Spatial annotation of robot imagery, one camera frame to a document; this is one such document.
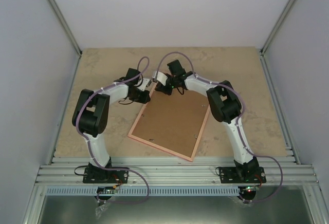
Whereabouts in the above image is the brown cardboard backing board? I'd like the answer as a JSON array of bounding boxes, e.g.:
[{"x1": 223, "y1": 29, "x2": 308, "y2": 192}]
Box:
[{"x1": 130, "y1": 86, "x2": 209, "y2": 159}]

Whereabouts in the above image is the pink wooden picture frame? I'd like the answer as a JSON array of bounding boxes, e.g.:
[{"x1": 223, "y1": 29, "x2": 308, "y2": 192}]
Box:
[{"x1": 127, "y1": 82, "x2": 212, "y2": 162}]

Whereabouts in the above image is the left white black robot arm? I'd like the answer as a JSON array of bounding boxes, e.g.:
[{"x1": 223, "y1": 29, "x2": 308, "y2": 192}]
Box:
[{"x1": 72, "y1": 68, "x2": 152, "y2": 184}]

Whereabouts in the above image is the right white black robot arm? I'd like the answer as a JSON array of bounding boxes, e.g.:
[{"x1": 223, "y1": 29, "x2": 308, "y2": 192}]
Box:
[{"x1": 153, "y1": 60, "x2": 259, "y2": 182}]

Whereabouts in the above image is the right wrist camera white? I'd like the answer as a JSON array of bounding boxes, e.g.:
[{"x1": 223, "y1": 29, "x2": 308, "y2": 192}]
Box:
[{"x1": 152, "y1": 71, "x2": 168, "y2": 86}]

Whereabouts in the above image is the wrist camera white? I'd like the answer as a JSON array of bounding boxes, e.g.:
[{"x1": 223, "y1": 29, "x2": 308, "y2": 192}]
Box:
[
  {"x1": 138, "y1": 78, "x2": 152, "y2": 91},
  {"x1": 152, "y1": 71, "x2": 168, "y2": 86}
]

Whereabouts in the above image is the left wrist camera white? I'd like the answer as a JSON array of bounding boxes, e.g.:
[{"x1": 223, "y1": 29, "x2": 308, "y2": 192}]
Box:
[{"x1": 138, "y1": 78, "x2": 152, "y2": 91}]

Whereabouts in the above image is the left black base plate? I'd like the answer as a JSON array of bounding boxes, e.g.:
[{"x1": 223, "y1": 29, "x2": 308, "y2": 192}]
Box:
[{"x1": 74, "y1": 164, "x2": 129, "y2": 184}]

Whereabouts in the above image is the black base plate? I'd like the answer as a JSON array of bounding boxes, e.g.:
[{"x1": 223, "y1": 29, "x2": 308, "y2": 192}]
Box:
[
  {"x1": 74, "y1": 164, "x2": 129, "y2": 184},
  {"x1": 215, "y1": 166, "x2": 267, "y2": 184}
]

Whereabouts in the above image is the aluminium rail base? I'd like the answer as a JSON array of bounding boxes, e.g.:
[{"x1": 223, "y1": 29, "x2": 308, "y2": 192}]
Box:
[{"x1": 24, "y1": 50, "x2": 328, "y2": 223}]

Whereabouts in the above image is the grey slotted cable duct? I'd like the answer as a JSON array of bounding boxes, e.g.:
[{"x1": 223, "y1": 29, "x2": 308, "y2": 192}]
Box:
[{"x1": 45, "y1": 186, "x2": 240, "y2": 197}]

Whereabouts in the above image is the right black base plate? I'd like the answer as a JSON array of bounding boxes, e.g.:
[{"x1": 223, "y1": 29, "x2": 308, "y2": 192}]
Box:
[{"x1": 215, "y1": 166, "x2": 267, "y2": 184}]

